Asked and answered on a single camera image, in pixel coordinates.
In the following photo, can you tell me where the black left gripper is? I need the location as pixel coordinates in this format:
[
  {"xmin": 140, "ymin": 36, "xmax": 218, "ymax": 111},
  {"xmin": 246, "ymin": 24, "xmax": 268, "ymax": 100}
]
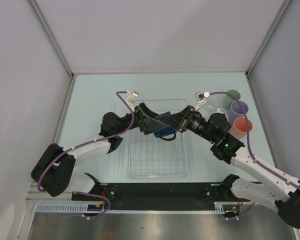
[{"xmin": 113, "ymin": 102, "xmax": 166, "ymax": 135}]

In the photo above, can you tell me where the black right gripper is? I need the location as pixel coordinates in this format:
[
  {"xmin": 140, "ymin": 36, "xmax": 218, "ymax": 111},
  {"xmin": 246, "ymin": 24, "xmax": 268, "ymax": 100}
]
[{"xmin": 160, "ymin": 104, "xmax": 217, "ymax": 143}]

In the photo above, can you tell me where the clear glass cup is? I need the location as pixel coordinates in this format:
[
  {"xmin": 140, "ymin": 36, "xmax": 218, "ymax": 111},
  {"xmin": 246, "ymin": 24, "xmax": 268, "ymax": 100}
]
[{"xmin": 206, "ymin": 95, "xmax": 223, "ymax": 114}]

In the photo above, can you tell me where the white ceramic mug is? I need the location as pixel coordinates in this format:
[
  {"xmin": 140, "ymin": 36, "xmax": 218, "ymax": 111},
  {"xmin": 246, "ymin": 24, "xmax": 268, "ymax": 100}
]
[{"xmin": 213, "ymin": 108, "xmax": 228, "ymax": 119}]

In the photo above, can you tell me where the light green plastic cup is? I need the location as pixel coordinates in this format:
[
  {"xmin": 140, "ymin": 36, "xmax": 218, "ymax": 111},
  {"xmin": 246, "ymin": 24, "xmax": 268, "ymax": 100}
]
[{"xmin": 223, "ymin": 89, "xmax": 241, "ymax": 111}]

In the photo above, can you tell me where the lavender plastic cup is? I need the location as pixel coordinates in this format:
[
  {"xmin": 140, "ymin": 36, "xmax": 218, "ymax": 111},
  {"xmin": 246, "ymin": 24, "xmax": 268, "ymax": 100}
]
[{"xmin": 227, "ymin": 100, "xmax": 249, "ymax": 125}]

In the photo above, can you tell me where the pink plastic cup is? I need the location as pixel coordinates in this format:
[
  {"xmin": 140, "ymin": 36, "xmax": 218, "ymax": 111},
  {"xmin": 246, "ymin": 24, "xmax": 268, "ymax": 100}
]
[{"xmin": 230, "ymin": 116, "xmax": 253, "ymax": 140}]

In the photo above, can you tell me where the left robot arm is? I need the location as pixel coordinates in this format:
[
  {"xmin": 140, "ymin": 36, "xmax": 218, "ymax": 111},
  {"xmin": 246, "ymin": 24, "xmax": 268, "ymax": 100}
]
[{"xmin": 31, "ymin": 103, "xmax": 168, "ymax": 200}]

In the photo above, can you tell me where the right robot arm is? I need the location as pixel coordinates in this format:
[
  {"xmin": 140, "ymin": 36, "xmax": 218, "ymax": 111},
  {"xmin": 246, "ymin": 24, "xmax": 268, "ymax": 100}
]
[{"xmin": 160, "ymin": 105, "xmax": 300, "ymax": 229}]

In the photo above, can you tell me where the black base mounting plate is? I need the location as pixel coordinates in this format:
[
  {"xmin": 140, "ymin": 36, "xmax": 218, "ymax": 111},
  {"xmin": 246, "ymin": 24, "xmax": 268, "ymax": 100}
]
[{"xmin": 71, "ymin": 182, "xmax": 251, "ymax": 211}]

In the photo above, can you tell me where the white wire dish rack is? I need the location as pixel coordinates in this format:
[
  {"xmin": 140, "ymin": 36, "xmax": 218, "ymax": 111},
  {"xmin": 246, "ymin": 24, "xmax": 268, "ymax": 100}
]
[{"xmin": 126, "ymin": 98, "xmax": 197, "ymax": 179}]

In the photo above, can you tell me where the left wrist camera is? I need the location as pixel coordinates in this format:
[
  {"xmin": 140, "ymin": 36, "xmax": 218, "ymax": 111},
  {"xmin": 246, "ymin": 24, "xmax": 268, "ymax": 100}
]
[{"xmin": 126, "ymin": 91, "xmax": 139, "ymax": 109}]

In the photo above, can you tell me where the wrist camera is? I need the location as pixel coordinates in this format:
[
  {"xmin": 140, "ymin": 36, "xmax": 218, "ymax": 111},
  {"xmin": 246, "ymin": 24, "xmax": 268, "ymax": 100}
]
[
  {"xmin": 126, "ymin": 91, "xmax": 139, "ymax": 109},
  {"xmin": 194, "ymin": 91, "xmax": 210, "ymax": 111}
]

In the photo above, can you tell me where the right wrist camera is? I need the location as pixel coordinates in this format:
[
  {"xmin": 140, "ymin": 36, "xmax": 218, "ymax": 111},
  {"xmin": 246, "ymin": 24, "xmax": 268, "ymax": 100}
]
[{"xmin": 194, "ymin": 91, "xmax": 210, "ymax": 111}]

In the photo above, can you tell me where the white slotted cable duct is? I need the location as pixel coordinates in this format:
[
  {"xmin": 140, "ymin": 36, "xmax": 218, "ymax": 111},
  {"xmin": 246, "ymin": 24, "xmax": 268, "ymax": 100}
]
[{"xmin": 36, "ymin": 201, "xmax": 241, "ymax": 215}]

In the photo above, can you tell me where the right aluminium frame post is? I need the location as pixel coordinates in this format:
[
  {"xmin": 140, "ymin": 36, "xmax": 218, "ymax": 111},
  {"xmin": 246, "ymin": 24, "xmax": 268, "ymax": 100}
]
[{"xmin": 245, "ymin": 0, "xmax": 294, "ymax": 76}]

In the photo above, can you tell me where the aluminium frame post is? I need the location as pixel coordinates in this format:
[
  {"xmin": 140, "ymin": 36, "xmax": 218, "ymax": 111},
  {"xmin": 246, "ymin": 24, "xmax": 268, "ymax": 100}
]
[
  {"xmin": 245, "ymin": 0, "xmax": 294, "ymax": 76},
  {"xmin": 26, "ymin": 0, "xmax": 75, "ymax": 78}
]

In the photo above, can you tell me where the left aluminium frame post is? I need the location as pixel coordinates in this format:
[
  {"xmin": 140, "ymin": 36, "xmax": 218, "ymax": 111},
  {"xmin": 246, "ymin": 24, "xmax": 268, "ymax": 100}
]
[{"xmin": 26, "ymin": 0, "xmax": 75, "ymax": 78}]

